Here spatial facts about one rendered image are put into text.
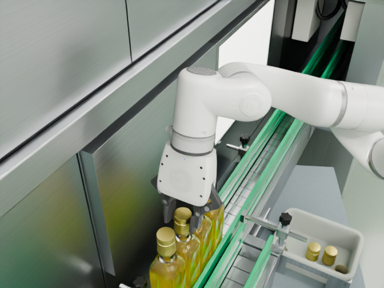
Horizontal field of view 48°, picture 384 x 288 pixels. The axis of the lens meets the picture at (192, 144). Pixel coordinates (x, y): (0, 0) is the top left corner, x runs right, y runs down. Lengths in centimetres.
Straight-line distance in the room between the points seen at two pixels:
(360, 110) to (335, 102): 5
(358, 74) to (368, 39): 14
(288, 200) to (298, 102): 70
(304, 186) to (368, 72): 51
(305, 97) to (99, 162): 38
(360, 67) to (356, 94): 94
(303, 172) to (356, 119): 79
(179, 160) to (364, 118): 33
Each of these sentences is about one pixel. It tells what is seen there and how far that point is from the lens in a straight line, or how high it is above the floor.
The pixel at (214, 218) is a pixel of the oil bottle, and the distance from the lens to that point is 93.
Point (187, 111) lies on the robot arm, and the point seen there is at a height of 138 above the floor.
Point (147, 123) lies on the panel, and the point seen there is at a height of 128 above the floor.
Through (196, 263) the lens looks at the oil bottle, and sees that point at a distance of 92.
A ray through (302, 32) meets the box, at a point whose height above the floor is 104.
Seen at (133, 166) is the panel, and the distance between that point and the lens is 84.
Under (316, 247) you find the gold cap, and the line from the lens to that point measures 126.
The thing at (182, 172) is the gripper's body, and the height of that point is 127.
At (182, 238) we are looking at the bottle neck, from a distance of 85.
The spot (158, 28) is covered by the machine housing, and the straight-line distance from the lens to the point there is 85.
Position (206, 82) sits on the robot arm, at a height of 143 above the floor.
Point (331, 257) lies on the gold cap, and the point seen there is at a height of 81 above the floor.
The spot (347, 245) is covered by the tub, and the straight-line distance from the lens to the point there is 133.
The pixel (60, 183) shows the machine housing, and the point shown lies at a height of 129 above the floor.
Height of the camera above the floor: 177
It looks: 39 degrees down
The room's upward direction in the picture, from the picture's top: straight up
